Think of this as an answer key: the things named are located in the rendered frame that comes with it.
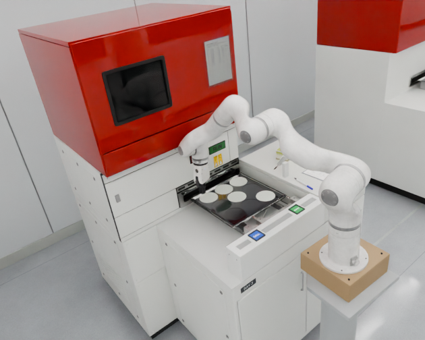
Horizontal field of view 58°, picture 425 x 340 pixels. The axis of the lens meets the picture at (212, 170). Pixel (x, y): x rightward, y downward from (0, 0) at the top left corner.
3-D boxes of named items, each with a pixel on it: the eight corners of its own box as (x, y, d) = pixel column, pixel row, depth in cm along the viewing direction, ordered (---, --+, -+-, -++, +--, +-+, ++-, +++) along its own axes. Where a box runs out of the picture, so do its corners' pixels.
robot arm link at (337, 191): (366, 218, 147) (370, 164, 135) (343, 245, 136) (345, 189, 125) (337, 208, 155) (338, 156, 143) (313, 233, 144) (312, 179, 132)
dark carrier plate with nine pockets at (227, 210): (192, 198, 210) (192, 197, 210) (239, 174, 227) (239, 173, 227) (233, 226, 185) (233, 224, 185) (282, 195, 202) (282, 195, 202)
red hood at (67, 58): (53, 134, 225) (16, 29, 196) (168, 95, 265) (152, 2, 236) (107, 179, 172) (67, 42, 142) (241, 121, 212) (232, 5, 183)
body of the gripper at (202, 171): (202, 164, 188) (204, 185, 192) (211, 157, 196) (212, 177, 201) (189, 163, 191) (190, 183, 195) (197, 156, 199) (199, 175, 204)
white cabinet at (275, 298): (178, 326, 246) (154, 226, 205) (282, 252, 294) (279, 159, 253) (246, 403, 200) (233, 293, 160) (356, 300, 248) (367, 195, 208)
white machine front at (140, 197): (119, 240, 197) (99, 173, 177) (237, 178, 238) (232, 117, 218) (122, 243, 195) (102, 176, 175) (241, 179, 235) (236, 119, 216)
